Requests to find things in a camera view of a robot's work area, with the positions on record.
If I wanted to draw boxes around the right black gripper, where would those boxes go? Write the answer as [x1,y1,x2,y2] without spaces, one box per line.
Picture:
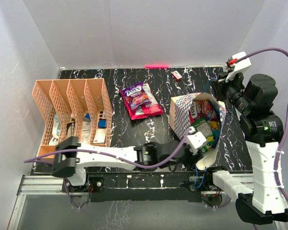
[209,69,252,115]

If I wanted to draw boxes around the green snack packet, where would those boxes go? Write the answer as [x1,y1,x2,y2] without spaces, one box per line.
[191,117,216,153]

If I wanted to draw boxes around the blue checkered paper bag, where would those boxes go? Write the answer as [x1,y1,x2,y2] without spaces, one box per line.
[169,92,227,172]

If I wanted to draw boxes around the pink chips bag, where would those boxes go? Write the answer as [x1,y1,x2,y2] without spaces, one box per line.
[120,83,163,120]

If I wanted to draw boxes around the purple candy bag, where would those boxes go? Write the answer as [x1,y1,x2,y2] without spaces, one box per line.
[120,82,151,112]

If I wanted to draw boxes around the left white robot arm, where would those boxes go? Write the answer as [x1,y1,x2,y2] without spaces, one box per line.
[51,133,207,191]

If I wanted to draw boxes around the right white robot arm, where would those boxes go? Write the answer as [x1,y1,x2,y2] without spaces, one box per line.
[204,72,288,225]

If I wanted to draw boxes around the red white small box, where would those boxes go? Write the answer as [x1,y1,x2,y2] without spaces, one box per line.
[171,71,182,81]

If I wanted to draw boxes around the pink tape strip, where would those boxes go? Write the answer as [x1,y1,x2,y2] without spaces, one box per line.
[145,64,168,69]

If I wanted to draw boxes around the red white box in organizer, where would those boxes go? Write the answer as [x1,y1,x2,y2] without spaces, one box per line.
[93,129,107,144]

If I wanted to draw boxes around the blue small block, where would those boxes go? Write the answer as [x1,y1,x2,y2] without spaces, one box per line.
[97,119,107,129]

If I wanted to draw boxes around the orange plastic desk organizer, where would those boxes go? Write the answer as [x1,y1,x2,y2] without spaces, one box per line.
[32,78,113,162]

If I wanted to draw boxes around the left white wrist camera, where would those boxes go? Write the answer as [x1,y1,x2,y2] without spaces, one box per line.
[186,126,207,155]

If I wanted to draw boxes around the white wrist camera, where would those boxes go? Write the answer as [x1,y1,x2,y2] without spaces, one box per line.
[186,126,207,155]
[225,52,252,82]

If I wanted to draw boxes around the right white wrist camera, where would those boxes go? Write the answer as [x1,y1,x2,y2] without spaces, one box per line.
[225,52,252,82]

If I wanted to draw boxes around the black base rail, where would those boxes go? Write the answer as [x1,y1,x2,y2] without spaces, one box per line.
[62,171,231,203]

